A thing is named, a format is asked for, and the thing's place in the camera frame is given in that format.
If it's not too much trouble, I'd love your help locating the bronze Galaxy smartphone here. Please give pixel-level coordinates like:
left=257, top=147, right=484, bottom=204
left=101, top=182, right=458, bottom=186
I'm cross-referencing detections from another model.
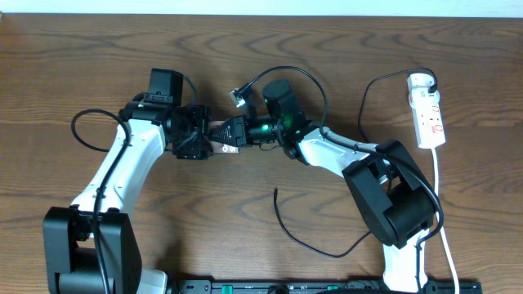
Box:
left=208, top=121, right=239, bottom=154

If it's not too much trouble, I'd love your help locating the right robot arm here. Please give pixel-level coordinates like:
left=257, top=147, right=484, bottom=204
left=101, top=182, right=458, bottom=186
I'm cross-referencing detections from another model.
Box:
left=208, top=79, right=442, bottom=293

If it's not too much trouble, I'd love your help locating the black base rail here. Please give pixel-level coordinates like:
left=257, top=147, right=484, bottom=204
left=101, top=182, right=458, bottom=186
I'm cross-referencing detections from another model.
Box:
left=168, top=277, right=483, bottom=294

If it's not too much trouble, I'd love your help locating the white USB charger plug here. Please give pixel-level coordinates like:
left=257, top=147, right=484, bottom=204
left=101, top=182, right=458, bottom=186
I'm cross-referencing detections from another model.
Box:
left=407, top=73, right=437, bottom=93

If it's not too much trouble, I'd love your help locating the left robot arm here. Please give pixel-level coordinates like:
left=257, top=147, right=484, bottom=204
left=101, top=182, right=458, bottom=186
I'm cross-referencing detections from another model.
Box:
left=42, top=101, right=210, bottom=293

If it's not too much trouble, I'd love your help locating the black camera cable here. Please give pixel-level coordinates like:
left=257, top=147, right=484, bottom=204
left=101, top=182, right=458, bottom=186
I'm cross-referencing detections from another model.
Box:
left=240, top=65, right=445, bottom=294
left=70, top=75, right=198, bottom=294

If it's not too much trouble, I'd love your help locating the white power strip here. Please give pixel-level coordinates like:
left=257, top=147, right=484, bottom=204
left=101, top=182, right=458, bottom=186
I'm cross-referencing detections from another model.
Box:
left=409, top=87, right=445, bottom=149

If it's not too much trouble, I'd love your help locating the white power strip cord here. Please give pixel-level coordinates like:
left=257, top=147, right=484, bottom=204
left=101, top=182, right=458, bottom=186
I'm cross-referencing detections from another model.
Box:
left=430, top=147, right=461, bottom=294

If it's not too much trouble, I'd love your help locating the black right camera cable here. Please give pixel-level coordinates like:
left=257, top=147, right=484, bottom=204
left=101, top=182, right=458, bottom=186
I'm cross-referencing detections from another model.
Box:
left=240, top=65, right=445, bottom=294

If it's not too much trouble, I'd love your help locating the black left camera cable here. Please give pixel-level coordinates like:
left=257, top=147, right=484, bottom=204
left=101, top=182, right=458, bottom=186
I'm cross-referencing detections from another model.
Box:
left=70, top=75, right=198, bottom=294

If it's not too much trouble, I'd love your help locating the black charging cable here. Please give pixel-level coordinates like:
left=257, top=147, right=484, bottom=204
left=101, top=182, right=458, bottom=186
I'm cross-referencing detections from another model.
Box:
left=273, top=67, right=439, bottom=259

